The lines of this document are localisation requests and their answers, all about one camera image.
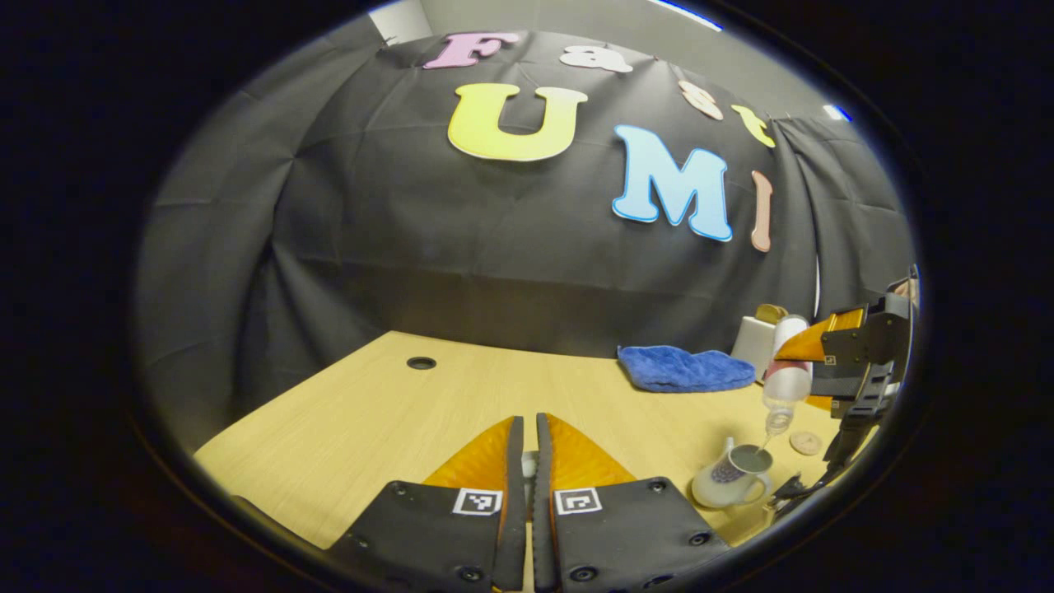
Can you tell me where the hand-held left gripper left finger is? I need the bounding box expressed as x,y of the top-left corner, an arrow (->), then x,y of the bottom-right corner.
325,416 -> 528,592

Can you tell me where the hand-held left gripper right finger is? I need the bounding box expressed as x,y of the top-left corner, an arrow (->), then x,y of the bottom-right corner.
531,412 -> 734,592

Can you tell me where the clear plastic water bottle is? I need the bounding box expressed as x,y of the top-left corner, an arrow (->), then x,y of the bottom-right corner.
762,315 -> 814,437

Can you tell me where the white teacup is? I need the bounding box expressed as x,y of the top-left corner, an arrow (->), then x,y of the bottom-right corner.
691,437 -> 777,509

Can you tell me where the white toaster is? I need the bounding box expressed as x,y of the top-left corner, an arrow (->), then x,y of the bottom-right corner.
731,313 -> 779,381

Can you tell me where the blue folded towel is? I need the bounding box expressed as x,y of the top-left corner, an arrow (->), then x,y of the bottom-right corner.
617,344 -> 757,394

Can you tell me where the black backdrop cloth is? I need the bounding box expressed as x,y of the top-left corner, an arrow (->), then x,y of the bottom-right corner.
136,31 -> 916,429

